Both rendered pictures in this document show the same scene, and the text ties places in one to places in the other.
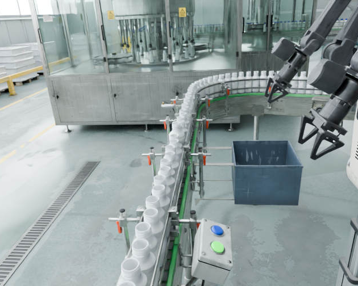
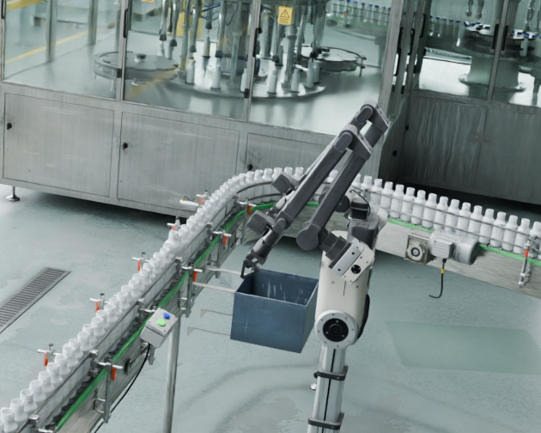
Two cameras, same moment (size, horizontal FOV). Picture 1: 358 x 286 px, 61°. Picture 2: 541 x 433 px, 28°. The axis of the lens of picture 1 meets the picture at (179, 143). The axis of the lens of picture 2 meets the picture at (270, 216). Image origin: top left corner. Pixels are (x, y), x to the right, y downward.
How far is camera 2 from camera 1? 309 cm
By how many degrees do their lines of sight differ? 5
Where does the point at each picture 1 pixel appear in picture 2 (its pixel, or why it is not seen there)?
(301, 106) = (401, 241)
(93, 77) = (89, 102)
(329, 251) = not seen: outside the picture
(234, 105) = (303, 218)
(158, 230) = (125, 307)
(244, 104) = not seen: hidden behind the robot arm
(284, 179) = (287, 318)
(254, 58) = (456, 112)
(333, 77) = (257, 224)
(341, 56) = not seen: hidden behind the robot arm
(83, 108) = (56, 159)
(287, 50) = (282, 185)
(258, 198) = (257, 337)
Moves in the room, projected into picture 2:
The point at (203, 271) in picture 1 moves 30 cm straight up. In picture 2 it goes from (147, 334) to (153, 254)
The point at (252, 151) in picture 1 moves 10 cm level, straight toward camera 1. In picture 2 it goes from (276, 285) to (268, 293)
